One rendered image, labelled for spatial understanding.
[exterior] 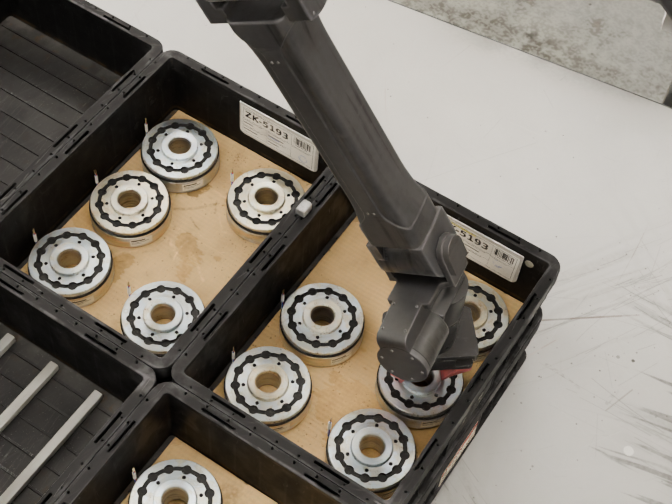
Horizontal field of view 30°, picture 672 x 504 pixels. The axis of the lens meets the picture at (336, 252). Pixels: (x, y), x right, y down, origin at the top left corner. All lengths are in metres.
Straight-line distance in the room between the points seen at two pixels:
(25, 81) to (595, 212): 0.84
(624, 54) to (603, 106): 1.10
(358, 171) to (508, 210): 0.71
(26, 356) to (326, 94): 0.61
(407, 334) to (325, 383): 0.28
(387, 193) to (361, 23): 0.90
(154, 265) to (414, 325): 0.45
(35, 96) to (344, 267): 0.51
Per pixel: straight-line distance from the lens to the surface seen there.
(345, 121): 1.14
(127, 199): 1.65
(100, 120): 1.63
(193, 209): 1.66
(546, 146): 1.95
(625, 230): 1.88
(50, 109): 1.79
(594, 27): 3.16
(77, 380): 1.54
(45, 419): 1.52
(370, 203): 1.21
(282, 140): 1.65
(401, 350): 1.27
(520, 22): 3.12
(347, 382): 1.52
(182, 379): 1.41
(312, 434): 1.49
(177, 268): 1.61
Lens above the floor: 2.17
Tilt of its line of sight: 55 degrees down
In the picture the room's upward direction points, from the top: 6 degrees clockwise
